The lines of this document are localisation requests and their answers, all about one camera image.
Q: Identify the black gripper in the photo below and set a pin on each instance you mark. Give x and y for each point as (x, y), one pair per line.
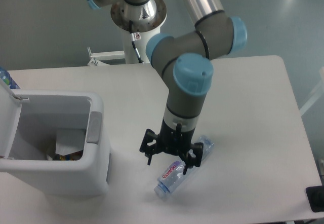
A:
(175, 143)

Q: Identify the clear plastic water bottle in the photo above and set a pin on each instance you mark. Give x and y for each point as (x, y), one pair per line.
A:
(173, 176)

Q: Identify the white plastic wrapper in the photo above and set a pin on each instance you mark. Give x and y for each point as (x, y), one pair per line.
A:
(69, 141)

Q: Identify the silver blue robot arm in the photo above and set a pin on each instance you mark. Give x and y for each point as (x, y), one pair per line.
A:
(183, 63)

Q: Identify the colourful trash in can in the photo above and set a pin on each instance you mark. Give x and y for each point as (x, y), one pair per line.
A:
(75, 156)

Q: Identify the white trash can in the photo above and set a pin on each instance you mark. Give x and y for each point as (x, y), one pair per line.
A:
(29, 122)

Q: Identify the blue bottle behind can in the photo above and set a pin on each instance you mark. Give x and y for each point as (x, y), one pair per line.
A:
(9, 81)

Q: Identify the black device at table edge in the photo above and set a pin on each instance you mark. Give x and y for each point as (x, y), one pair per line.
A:
(315, 197)

